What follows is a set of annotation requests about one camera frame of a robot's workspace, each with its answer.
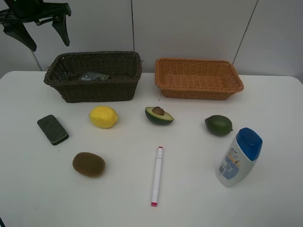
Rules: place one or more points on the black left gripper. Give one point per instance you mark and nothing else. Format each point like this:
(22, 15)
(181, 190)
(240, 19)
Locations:
(38, 11)

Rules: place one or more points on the green whiteboard eraser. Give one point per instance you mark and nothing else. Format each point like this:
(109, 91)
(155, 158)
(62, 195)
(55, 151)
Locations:
(52, 129)

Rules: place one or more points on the yellow lemon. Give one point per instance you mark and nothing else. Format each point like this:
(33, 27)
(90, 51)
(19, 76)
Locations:
(103, 116)

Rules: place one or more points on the brown kiwi fruit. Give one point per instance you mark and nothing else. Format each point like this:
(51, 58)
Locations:
(89, 164)

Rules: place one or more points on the halved avocado with pit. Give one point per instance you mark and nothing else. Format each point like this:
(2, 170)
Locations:
(158, 116)

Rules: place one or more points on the white marker red caps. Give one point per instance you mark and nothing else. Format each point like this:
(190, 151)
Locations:
(157, 177)

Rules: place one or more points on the whole dark green avocado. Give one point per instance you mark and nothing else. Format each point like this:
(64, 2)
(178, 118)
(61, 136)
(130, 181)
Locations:
(219, 125)

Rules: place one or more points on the white bottle blue cap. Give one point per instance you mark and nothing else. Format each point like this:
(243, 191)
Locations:
(240, 157)

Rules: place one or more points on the dark packaged card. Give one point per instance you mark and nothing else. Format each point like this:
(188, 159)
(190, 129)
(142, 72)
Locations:
(93, 76)

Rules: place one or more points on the dark brown wicker basket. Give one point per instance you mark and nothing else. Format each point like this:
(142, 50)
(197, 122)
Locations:
(124, 68)

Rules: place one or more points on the orange wicker basket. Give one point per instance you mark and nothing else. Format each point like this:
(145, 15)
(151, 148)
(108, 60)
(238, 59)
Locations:
(197, 79)

